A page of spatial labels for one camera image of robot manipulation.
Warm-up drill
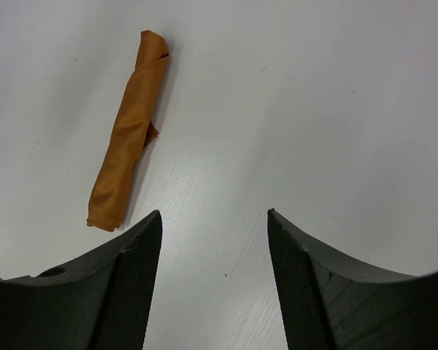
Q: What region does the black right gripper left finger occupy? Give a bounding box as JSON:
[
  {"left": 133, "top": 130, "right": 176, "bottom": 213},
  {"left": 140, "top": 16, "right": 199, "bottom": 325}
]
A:
[{"left": 0, "top": 211, "right": 163, "bottom": 349}]

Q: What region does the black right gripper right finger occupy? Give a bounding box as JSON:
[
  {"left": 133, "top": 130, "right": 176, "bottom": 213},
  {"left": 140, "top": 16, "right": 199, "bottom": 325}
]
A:
[{"left": 267, "top": 210, "right": 438, "bottom": 349}]

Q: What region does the orange-brown cloth napkin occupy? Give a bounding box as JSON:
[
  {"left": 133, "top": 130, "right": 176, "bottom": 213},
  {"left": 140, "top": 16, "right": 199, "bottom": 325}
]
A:
[{"left": 87, "top": 31, "right": 169, "bottom": 232}]

